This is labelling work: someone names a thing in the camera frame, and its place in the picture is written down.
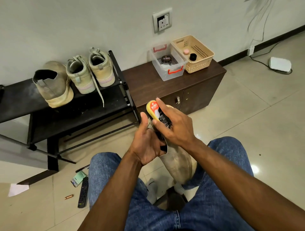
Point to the person's left hand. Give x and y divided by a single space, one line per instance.
145 145

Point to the person's right hand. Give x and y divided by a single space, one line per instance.
178 126

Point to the black orange shoe brush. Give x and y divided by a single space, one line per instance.
153 108

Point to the worn tan slip-on shoe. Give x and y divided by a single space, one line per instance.
181 164
55 88

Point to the clear plastic storage box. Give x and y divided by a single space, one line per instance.
169 71

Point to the small black round cap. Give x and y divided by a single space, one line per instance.
193 57

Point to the pink round lid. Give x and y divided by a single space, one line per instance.
186 52

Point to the beige plastic basket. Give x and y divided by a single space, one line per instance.
200 53

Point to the pale green lace-up shoe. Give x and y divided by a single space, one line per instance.
103 70
81 76

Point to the person's right forearm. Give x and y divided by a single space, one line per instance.
252 190

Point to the person's left forearm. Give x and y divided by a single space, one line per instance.
109 197

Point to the person's left leg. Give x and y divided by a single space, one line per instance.
105 181

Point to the person's leg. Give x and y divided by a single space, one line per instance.
105 181
228 162

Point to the dark brown wooden cabinet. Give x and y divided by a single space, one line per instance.
147 81

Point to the person's right leg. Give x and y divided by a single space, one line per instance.
228 162

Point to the black pen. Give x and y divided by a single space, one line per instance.
82 168

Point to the black round polish tin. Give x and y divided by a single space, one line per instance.
166 59

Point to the green paper packet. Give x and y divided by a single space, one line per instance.
78 179

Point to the black remote control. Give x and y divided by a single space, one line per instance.
83 193

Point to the small brass cylinder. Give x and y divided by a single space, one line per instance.
69 196

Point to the black metal shoe rack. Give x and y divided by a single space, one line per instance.
47 112

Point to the white router box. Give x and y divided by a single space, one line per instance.
280 64

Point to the white paper sheet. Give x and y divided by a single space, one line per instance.
18 190

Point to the white wall plug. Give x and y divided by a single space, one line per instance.
250 50

